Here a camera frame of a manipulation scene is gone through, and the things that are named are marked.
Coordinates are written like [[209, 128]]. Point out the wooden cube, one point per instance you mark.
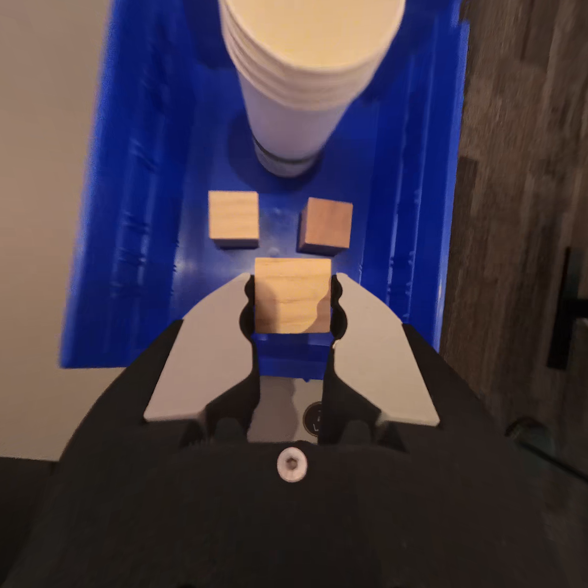
[[326, 225], [291, 294], [233, 218]]

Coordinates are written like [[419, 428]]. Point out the round table grommet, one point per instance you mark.
[[314, 415]]

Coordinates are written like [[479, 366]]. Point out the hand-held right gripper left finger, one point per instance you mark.
[[202, 363]]

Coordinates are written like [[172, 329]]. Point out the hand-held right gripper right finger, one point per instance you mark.
[[381, 367]]

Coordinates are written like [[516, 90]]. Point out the blue plastic bin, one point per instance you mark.
[[147, 183]]

